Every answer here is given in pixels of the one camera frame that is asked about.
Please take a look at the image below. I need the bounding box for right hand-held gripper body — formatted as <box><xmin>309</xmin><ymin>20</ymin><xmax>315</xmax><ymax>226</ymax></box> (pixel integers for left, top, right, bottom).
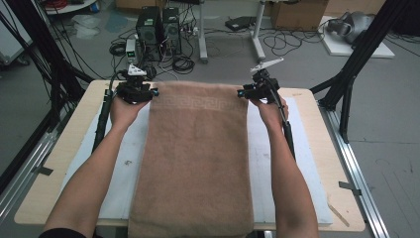
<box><xmin>247</xmin><ymin>58</ymin><xmax>285</xmax><ymax>102</ymax></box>

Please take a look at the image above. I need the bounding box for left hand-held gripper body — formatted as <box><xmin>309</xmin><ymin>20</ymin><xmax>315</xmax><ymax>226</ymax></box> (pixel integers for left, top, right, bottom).
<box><xmin>115</xmin><ymin>63</ymin><xmax>155</xmax><ymax>104</ymax></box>

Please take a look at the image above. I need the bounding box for brown towel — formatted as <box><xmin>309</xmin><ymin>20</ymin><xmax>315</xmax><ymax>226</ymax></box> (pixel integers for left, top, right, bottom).
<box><xmin>128</xmin><ymin>80</ymin><xmax>255</xmax><ymax>238</ymax></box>

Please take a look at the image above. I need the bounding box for person's left hand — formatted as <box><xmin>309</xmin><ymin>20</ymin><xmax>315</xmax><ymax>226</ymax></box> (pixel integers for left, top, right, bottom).
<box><xmin>109</xmin><ymin>94</ymin><xmax>152</xmax><ymax>131</ymax></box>

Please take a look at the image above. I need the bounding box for person's right hand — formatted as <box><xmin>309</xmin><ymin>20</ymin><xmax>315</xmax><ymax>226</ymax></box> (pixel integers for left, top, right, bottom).
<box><xmin>249</xmin><ymin>94</ymin><xmax>290</xmax><ymax>131</ymax></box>

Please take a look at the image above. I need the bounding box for grey power supply green display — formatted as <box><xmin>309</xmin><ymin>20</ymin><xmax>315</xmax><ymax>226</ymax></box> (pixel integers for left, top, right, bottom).
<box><xmin>125</xmin><ymin>39</ymin><xmax>140</xmax><ymax>65</ymax></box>

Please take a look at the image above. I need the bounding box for white desk leg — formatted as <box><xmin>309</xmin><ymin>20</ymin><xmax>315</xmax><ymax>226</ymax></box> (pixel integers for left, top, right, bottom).
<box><xmin>251</xmin><ymin>0</ymin><xmax>266</xmax><ymax>63</ymax></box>
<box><xmin>197</xmin><ymin>0</ymin><xmax>210</xmax><ymax>64</ymax></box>

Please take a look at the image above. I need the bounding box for large black computer tower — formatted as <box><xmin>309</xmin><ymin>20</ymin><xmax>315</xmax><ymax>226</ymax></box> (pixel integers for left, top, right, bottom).
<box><xmin>136</xmin><ymin>6</ymin><xmax>162</xmax><ymax>62</ymax></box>

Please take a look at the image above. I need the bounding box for small black computer tower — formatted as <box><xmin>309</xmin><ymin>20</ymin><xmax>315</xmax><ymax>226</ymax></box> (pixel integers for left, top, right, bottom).
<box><xmin>161</xmin><ymin>7</ymin><xmax>182</xmax><ymax>56</ymax></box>

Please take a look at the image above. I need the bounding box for black flat device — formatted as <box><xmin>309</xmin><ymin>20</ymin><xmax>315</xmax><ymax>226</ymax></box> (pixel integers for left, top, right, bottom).
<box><xmin>225</xmin><ymin>16</ymin><xmax>257</xmax><ymax>33</ymax></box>

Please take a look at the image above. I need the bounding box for white grid mat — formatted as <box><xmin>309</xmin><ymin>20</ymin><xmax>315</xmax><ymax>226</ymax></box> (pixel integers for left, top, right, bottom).
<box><xmin>60</xmin><ymin>95</ymin><xmax>334</xmax><ymax>227</ymax></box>

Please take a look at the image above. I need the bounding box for large cardboard box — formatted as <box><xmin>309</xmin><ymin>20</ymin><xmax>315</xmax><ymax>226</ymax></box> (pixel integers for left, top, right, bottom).
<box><xmin>270</xmin><ymin>0</ymin><xmax>330</xmax><ymax>32</ymax></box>

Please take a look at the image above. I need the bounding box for white floor board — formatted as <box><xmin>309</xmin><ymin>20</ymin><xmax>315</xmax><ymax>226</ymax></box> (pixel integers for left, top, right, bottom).
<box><xmin>318</xmin><ymin>15</ymin><xmax>395</xmax><ymax>60</ymax></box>

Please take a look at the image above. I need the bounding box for flat cardboard box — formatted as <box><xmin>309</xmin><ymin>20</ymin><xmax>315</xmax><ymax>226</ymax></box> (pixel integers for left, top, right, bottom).
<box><xmin>115</xmin><ymin>0</ymin><xmax>166</xmax><ymax>10</ymax></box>

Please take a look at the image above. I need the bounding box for round white table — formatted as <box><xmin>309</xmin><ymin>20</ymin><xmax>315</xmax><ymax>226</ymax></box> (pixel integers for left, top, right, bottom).
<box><xmin>44</xmin><ymin>0</ymin><xmax>98</xmax><ymax>16</ymax></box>

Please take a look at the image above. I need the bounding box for grey rounded device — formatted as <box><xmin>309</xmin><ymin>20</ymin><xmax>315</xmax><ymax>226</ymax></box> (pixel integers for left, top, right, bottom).
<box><xmin>326</xmin><ymin>11</ymin><xmax>375</xmax><ymax>46</ymax></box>

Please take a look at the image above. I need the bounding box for grey tape piece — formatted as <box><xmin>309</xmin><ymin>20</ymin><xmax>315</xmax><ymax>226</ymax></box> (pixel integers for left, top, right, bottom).
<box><xmin>338</xmin><ymin>180</ymin><xmax>363</xmax><ymax>196</ymax></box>
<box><xmin>33</xmin><ymin>166</ymin><xmax>53</xmax><ymax>177</ymax></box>

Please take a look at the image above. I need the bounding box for thin wooden stick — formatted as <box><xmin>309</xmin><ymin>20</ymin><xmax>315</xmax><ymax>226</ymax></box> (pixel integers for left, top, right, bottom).
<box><xmin>326</xmin><ymin>201</ymin><xmax>351</xmax><ymax>228</ymax></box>

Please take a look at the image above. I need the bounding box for person's black sleeve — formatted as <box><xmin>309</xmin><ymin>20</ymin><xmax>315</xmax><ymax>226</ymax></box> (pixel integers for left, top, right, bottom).
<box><xmin>39</xmin><ymin>227</ymin><xmax>87</xmax><ymax>238</ymax></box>

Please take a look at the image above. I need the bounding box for black cable bundle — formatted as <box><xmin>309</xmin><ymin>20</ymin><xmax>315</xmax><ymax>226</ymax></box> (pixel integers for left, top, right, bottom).
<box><xmin>145</xmin><ymin>64</ymin><xmax>158</xmax><ymax>81</ymax></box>

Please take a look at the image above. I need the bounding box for black coiled cable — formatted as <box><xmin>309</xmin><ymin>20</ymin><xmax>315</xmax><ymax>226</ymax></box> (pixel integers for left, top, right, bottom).
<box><xmin>171</xmin><ymin>55</ymin><xmax>196</xmax><ymax>75</ymax></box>

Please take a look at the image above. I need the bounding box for left hand-held gripper cable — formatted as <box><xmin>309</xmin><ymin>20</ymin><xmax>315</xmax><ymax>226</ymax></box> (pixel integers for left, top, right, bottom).
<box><xmin>92</xmin><ymin>70</ymin><xmax>130</xmax><ymax>153</ymax></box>

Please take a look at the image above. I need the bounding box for hand-held gripper cable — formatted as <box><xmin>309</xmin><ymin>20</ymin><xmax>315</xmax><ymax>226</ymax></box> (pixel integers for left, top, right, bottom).
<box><xmin>266</xmin><ymin>78</ymin><xmax>296</xmax><ymax>161</ymax></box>
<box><xmin>92</xmin><ymin>70</ymin><xmax>130</xmax><ymax>153</ymax></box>

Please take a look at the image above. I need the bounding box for small black cable coil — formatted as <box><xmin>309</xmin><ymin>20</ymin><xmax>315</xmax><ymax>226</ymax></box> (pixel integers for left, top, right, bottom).
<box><xmin>108</xmin><ymin>41</ymin><xmax>127</xmax><ymax>58</ymax></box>

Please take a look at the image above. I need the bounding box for right hand-held gripper cable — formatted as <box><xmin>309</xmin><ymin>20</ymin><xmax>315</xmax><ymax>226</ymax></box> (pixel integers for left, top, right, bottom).
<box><xmin>266</xmin><ymin>78</ymin><xmax>296</xmax><ymax>161</ymax></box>

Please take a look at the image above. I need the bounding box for black loose cable tangle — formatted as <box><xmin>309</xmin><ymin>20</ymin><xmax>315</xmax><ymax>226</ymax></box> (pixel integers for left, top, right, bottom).
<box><xmin>262</xmin><ymin>28</ymin><xmax>325</xmax><ymax>58</ymax></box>

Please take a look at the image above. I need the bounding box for black metal frame strut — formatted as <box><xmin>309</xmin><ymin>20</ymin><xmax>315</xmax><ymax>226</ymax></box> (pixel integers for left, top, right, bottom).
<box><xmin>0</xmin><ymin>0</ymin><xmax>95</xmax><ymax>133</ymax></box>
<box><xmin>310</xmin><ymin>0</ymin><xmax>420</xmax><ymax>144</ymax></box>

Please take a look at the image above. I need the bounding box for aluminium rail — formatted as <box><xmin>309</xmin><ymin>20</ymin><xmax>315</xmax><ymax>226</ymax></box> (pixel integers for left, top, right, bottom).
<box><xmin>0</xmin><ymin>108</ymin><xmax>72</xmax><ymax>226</ymax></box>
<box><xmin>318</xmin><ymin>102</ymin><xmax>392</xmax><ymax>238</ymax></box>

